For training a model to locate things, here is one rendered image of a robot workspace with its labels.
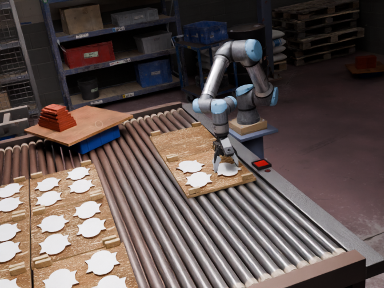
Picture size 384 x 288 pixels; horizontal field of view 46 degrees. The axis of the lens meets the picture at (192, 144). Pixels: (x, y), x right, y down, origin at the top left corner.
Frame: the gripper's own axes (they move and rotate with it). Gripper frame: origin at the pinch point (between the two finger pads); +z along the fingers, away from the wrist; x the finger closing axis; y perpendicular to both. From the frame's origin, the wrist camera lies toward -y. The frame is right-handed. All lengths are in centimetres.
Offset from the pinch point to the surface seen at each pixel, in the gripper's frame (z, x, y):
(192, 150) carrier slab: 0.0, 7.6, 33.6
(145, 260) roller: 3, 53, -50
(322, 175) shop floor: 92, -128, 121
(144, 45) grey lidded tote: 9, -49, 459
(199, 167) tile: -0.6, 12.0, 8.5
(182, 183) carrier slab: 0.6, 24.2, -1.5
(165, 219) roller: 2.7, 39.0, -25.5
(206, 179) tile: -0.4, 13.1, -5.5
